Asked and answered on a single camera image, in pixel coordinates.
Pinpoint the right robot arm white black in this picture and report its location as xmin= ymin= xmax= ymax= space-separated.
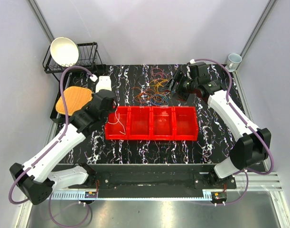
xmin=163 ymin=70 xmax=271 ymax=189

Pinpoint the black tray under pad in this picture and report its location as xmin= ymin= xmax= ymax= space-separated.
xmin=49 ymin=72 xmax=98 ymax=124

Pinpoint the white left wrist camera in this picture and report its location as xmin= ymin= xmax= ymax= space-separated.
xmin=90 ymin=74 xmax=112 ymax=93

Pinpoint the white bowl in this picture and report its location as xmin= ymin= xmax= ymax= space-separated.
xmin=50 ymin=37 xmax=79 ymax=67

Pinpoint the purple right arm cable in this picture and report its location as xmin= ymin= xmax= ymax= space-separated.
xmin=189 ymin=58 xmax=275 ymax=206

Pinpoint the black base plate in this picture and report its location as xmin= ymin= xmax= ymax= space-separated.
xmin=64 ymin=163 xmax=266 ymax=199

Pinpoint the pink cable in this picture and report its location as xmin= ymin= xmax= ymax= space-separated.
xmin=150 ymin=67 xmax=172 ymax=81

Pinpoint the black wire dish rack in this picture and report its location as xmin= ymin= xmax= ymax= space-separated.
xmin=42 ymin=42 xmax=106 ymax=78

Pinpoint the aluminium frame rail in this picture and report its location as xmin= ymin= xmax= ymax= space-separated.
xmin=52 ymin=172 xmax=282 ymax=201

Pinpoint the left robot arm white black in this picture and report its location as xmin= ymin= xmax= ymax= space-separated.
xmin=9 ymin=89 xmax=117 ymax=205

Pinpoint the pale blue mug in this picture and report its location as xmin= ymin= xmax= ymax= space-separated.
xmin=225 ymin=53 xmax=242 ymax=72

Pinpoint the orange woven pad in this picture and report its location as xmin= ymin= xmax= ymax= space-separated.
xmin=64 ymin=86 xmax=92 ymax=116

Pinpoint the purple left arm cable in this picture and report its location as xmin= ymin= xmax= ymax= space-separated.
xmin=8 ymin=66 xmax=98 ymax=228

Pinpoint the black marbled mat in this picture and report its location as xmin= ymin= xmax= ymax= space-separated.
xmin=61 ymin=64 xmax=235 ymax=164

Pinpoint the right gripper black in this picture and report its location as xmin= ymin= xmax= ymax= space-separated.
xmin=160 ymin=69 xmax=198 ymax=102

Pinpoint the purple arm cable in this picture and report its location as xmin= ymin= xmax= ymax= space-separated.
xmin=8 ymin=66 xmax=98 ymax=228
xmin=189 ymin=58 xmax=275 ymax=206

